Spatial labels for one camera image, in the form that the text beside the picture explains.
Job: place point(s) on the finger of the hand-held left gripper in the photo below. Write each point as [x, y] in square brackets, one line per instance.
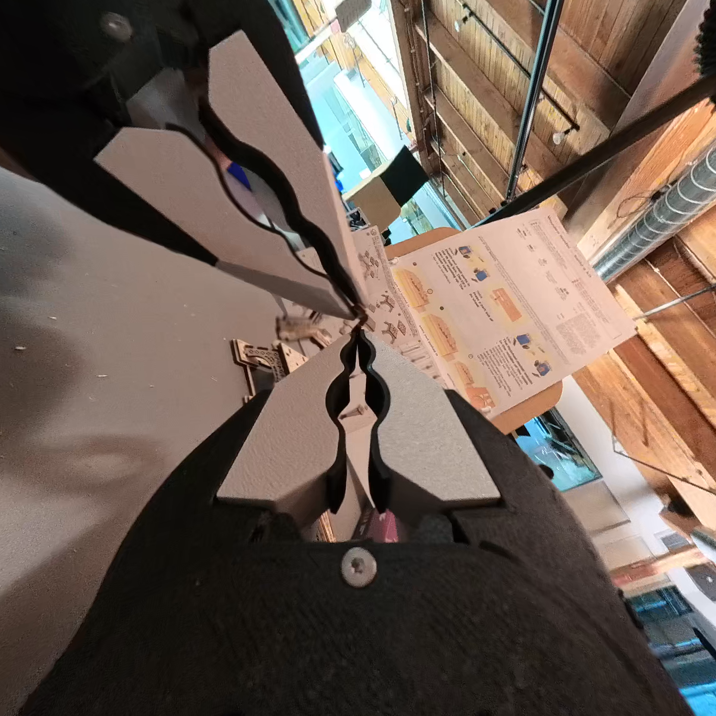
[268, 112]
[184, 207]

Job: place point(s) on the black light track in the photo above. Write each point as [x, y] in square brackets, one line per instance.
[520, 64]

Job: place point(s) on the printed instruction sheet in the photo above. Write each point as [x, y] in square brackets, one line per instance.
[531, 291]

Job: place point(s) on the thin spiral metal duct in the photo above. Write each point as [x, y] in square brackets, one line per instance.
[660, 212]

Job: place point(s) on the cardboard box with black flap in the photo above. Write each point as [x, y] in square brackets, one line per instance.
[375, 204]

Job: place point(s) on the black pole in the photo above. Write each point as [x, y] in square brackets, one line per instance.
[604, 148]

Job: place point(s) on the grey desk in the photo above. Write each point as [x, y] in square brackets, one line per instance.
[112, 391]

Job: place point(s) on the black round brush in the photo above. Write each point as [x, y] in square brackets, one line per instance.
[706, 56]

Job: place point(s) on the hanging light bulb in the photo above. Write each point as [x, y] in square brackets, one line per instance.
[562, 136]

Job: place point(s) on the small wooden part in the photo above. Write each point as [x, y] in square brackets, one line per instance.
[359, 320]

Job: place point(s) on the dark metal rail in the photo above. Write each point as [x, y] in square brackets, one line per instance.
[534, 100]

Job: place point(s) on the tower assembly booklet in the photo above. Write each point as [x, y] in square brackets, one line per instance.
[386, 313]

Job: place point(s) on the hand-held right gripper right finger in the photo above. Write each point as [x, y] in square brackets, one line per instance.
[436, 447]

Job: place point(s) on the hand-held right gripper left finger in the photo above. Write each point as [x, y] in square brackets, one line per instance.
[285, 442]

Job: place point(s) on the wooden tower base model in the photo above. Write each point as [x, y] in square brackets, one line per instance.
[263, 361]

